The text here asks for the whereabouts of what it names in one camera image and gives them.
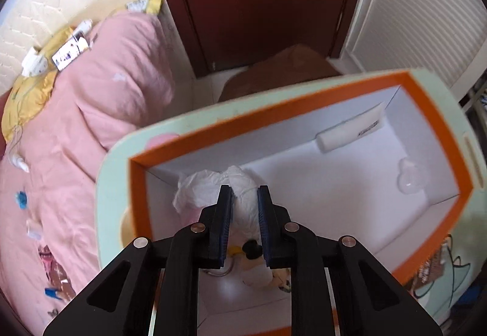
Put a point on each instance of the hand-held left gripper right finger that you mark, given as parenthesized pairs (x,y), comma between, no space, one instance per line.
(263,222)

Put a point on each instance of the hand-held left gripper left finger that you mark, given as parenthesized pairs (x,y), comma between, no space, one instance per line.
(225,222)

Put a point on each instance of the white tissue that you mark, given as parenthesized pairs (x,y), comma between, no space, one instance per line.
(205,187)

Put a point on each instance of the orange cardboard box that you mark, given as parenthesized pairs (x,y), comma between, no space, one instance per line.
(266,107)

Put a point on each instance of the white rectangular packet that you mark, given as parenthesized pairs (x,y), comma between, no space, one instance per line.
(342,136)

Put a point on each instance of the clear plastic bulb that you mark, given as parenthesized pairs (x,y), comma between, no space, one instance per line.
(413,178)

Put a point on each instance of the pink blanket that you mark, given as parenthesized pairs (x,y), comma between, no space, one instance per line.
(95,111)

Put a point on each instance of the small blue object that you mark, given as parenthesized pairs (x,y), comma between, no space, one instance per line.
(21,199)

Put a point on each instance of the dark red wooden door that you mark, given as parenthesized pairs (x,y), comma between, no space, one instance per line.
(266,9)

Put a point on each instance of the white handheld device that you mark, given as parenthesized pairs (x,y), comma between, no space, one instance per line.
(19,163)

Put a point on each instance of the light green printed desk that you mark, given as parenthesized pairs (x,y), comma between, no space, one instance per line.
(445,107)

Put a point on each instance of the yellow pillow with white print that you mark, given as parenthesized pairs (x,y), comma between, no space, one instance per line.
(150,3)

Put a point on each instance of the plain yellow pillow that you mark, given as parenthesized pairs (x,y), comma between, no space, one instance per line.
(26,100)

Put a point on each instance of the white remote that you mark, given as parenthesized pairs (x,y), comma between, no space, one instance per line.
(84,27)

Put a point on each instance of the white charger box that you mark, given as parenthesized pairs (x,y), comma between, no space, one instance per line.
(34,63)

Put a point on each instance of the white louvered wardrobe door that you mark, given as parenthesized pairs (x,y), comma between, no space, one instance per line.
(414,9)

